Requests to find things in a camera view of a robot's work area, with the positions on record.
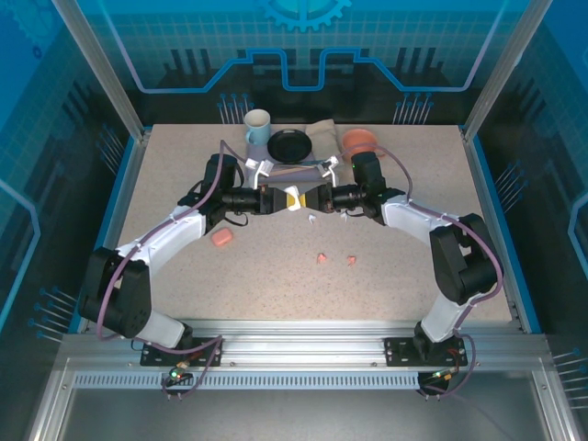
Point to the white earbud charging case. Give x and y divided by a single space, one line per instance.
294 189

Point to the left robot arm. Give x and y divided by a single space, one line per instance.
161 239

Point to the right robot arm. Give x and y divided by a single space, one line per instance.
413 220

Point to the wooden chopstick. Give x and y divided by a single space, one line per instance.
308 168
294 170

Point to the metal knife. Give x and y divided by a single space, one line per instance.
317 161

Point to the lavender tray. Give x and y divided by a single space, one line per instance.
255 151

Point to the black plate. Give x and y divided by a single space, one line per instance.
289 146

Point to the beige folded cloth napkin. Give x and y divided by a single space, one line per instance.
324 135

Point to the light blue mug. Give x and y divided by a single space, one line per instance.
257 131

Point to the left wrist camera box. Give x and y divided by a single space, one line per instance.
259 167

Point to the aluminium mounting rail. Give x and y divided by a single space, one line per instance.
303 342

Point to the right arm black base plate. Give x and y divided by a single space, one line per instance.
399 351

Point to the aluminium frame post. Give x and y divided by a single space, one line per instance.
110 78
500 78

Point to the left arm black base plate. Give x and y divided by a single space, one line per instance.
151 356

